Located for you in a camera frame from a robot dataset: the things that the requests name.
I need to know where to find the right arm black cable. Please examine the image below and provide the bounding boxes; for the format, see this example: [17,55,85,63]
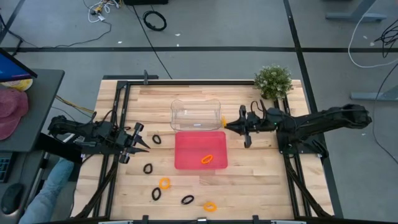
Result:
[250,98,269,118]

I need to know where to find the coiled black cable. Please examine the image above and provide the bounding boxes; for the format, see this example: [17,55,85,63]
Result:
[142,10,168,32]

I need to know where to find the black computer mouse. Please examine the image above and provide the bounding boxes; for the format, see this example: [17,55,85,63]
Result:
[0,182,25,216]

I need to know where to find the grey desk foot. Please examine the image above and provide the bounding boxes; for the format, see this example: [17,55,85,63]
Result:
[325,0,389,24]
[349,84,398,102]

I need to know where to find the yellow bowl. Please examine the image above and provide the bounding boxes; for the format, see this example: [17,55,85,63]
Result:
[0,78,34,92]

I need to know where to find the computer monitor blue screen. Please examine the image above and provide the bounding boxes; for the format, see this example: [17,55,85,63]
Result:
[0,47,39,83]

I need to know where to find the clear plastic bin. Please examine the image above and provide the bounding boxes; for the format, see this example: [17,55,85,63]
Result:
[170,98,223,132]

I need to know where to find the black metal table frame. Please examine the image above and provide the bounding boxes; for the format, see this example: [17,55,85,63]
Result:
[70,73,336,224]

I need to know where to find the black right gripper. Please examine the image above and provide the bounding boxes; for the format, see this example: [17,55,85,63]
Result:
[225,105,266,149]

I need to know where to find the white cable bundle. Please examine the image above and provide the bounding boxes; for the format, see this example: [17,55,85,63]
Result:
[87,0,121,24]

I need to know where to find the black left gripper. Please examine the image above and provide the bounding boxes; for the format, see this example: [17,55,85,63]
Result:
[114,122,152,165]

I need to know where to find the black side desk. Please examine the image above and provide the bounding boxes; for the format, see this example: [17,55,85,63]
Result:
[0,68,66,153]

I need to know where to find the dark keyboard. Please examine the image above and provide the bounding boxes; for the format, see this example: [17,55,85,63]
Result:
[0,150,14,184]

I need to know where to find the pink hat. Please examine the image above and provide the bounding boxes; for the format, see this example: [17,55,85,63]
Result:
[0,87,30,141]

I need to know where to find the black cable bundle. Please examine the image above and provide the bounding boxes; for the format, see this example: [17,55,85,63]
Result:
[374,19,398,59]

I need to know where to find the thin black floor cable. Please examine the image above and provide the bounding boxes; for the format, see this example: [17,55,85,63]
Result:
[371,63,398,165]
[30,20,113,49]

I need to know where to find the small green potted plant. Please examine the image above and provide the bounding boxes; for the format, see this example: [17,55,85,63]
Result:
[253,63,294,101]

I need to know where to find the person's leg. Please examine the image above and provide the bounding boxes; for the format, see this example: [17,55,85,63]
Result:
[17,157,76,224]

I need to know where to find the pink translucent plastic bin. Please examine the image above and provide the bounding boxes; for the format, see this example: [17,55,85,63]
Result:
[174,130,229,170]

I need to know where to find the black chair armrest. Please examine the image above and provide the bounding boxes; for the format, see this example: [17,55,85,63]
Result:
[34,133,84,165]

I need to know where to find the long black floor cable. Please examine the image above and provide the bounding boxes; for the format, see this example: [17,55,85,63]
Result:
[132,4,174,80]

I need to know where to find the black box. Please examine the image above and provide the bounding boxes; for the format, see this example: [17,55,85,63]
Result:
[123,0,169,6]

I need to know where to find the yellow floor cable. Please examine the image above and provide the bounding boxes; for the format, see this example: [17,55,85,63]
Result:
[55,95,95,114]

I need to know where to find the white floor cable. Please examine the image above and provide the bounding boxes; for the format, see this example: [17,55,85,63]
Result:
[347,12,398,69]

